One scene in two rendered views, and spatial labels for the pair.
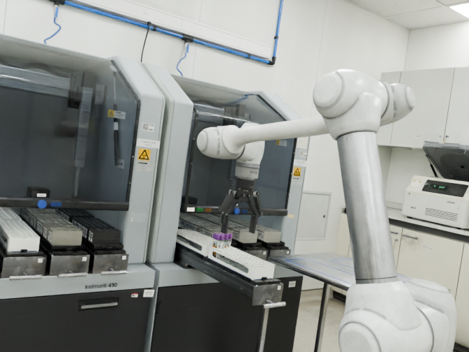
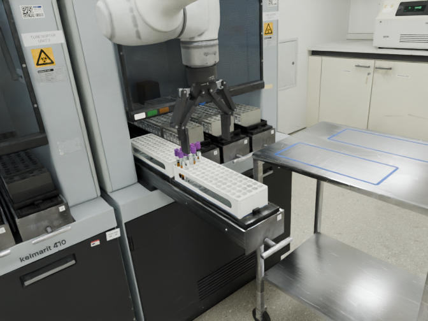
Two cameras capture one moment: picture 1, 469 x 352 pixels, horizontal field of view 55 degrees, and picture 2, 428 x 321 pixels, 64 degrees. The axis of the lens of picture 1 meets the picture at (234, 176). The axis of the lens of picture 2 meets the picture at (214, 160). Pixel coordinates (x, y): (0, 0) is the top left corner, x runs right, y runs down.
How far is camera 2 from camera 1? 0.87 m
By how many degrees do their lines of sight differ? 21
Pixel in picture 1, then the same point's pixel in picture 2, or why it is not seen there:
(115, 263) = (52, 219)
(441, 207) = (418, 30)
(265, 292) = (262, 232)
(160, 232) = (107, 155)
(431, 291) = not seen: outside the picture
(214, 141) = (124, 15)
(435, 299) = not seen: outside the picture
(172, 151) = (86, 41)
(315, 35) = not seen: outside the picture
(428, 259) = (404, 87)
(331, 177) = (295, 20)
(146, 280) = (105, 221)
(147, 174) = (60, 86)
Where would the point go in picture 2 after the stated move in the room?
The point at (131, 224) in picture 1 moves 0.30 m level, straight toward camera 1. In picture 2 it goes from (62, 158) to (41, 208)
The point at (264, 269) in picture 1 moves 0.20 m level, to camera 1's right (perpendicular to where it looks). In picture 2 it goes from (255, 199) to (336, 192)
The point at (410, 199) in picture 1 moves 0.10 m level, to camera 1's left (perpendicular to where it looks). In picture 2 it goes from (382, 28) to (369, 28)
